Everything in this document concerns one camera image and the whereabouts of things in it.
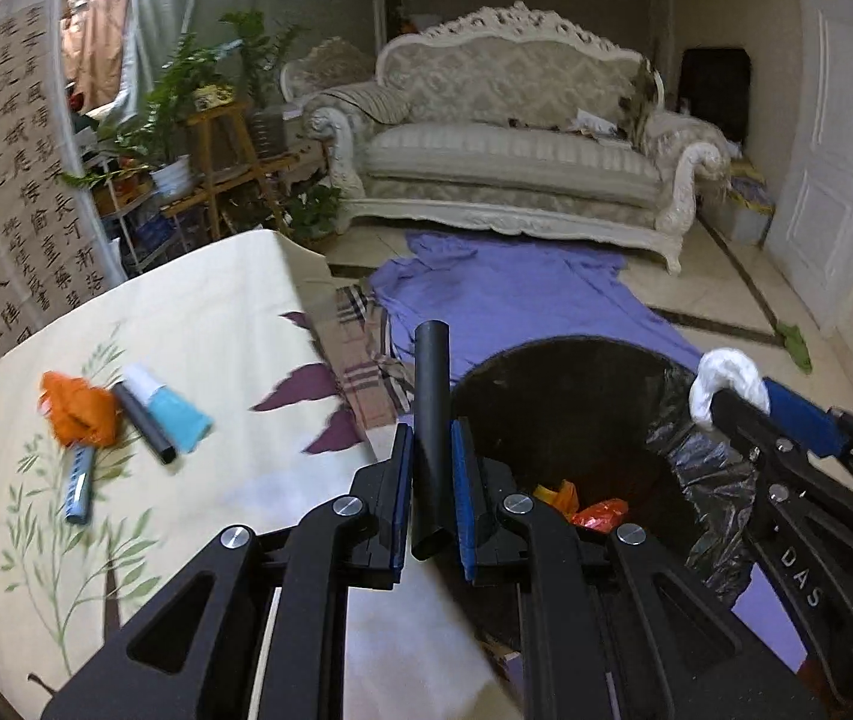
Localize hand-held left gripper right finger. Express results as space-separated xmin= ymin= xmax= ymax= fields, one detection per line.
xmin=450 ymin=420 xmax=828 ymax=720

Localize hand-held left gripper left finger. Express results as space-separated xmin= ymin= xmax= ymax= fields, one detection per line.
xmin=42 ymin=424 xmax=416 ymax=720

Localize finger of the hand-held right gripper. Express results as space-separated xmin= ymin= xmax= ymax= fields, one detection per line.
xmin=711 ymin=388 xmax=853 ymax=541
xmin=765 ymin=379 xmax=853 ymax=481

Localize white plastic bag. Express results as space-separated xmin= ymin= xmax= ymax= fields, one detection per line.
xmin=689 ymin=347 xmax=773 ymax=430

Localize black tube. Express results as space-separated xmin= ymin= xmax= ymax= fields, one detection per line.
xmin=111 ymin=381 xmax=178 ymax=466
xmin=409 ymin=321 xmax=456 ymax=562

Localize red orange plastic bag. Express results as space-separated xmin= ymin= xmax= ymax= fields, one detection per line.
xmin=570 ymin=499 xmax=631 ymax=535

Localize black lined trash bin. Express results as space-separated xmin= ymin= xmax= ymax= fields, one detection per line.
xmin=450 ymin=336 xmax=761 ymax=616

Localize green floor rag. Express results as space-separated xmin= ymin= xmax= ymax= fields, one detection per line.
xmin=775 ymin=322 xmax=813 ymax=374

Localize yellow orange wrapper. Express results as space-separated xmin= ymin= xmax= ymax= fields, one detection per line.
xmin=533 ymin=480 xmax=581 ymax=518

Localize plaid cloth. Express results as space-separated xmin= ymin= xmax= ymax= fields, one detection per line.
xmin=313 ymin=281 xmax=416 ymax=428

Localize purple floor cloth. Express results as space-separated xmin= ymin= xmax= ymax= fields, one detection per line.
xmin=366 ymin=229 xmax=806 ymax=672

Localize clear storage box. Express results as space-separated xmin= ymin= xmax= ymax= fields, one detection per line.
xmin=717 ymin=161 xmax=779 ymax=245

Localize light blue tube white cap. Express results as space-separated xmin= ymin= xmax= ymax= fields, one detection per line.
xmin=122 ymin=364 xmax=215 ymax=457

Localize floral tablecloth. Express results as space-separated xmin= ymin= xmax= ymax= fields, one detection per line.
xmin=0 ymin=229 xmax=517 ymax=720

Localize white door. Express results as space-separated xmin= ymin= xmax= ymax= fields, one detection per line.
xmin=762 ymin=0 xmax=853 ymax=335

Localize small floor plant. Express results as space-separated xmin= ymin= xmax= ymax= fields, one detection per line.
xmin=280 ymin=184 xmax=345 ymax=245

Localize slim blue tube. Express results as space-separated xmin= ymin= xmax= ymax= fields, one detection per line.
xmin=64 ymin=444 xmax=95 ymax=526

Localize papers on sofa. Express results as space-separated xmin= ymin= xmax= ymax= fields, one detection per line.
xmin=505 ymin=109 xmax=633 ymax=140

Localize brown patterned cushion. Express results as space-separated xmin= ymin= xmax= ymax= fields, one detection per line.
xmin=625 ymin=56 xmax=663 ymax=147

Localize ornate beige sofa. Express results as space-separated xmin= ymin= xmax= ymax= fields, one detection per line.
xmin=298 ymin=1 xmax=731 ymax=275

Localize white metal rack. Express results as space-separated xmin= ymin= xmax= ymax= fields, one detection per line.
xmin=88 ymin=127 xmax=172 ymax=278

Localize grey plant pot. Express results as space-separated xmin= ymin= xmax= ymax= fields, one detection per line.
xmin=250 ymin=106 xmax=288 ymax=155

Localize white plant pot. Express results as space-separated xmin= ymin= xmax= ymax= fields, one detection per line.
xmin=150 ymin=156 xmax=194 ymax=203

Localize beige armchair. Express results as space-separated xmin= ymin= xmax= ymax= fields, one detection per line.
xmin=280 ymin=36 xmax=376 ymax=102

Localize leafy green plant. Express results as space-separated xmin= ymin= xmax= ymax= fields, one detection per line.
xmin=58 ymin=34 xmax=225 ymax=192

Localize tall green plant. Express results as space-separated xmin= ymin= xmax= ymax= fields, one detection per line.
xmin=220 ymin=9 xmax=307 ymax=110

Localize white hanging sheet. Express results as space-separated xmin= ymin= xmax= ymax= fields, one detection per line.
xmin=122 ymin=0 xmax=262 ymax=113

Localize orange curtain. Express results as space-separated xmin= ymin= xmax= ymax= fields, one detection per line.
xmin=58 ymin=0 xmax=134 ymax=110

